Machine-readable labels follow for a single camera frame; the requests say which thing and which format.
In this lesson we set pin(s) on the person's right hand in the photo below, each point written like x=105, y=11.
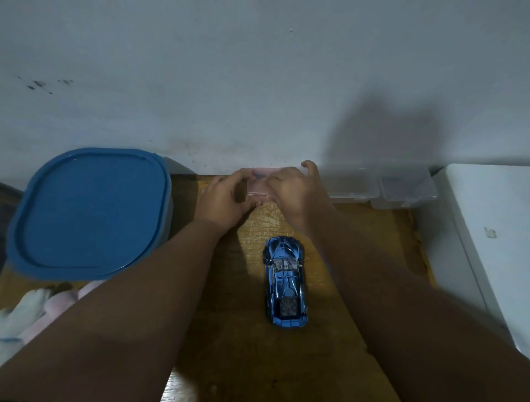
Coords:
x=300, y=198

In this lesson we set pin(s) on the person's right forearm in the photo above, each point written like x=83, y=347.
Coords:
x=414, y=327

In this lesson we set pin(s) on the dark grey object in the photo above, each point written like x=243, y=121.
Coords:
x=7, y=215

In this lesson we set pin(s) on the shiny blue toy car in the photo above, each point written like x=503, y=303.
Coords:
x=285, y=285

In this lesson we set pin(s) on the person's left forearm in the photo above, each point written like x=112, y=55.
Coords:
x=124, y=314

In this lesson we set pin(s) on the person's left thumb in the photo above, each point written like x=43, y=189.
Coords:
x=251, y=204

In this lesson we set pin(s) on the clear plastic box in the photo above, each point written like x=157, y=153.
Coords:
x=352, y=187
x=408, y=188

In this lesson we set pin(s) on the white cabinet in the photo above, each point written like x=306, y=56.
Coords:
x=492, y=215

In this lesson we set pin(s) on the pink white plush toy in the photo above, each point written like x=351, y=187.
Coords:
x=29, y=317

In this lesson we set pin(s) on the small pink transparent box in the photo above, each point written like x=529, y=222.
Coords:
x=259, y=184

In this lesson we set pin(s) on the blue lidded plastic container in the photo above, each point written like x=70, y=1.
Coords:
x=89, y=211

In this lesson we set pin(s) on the person's left hand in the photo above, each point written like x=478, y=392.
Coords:
x=217, y=203

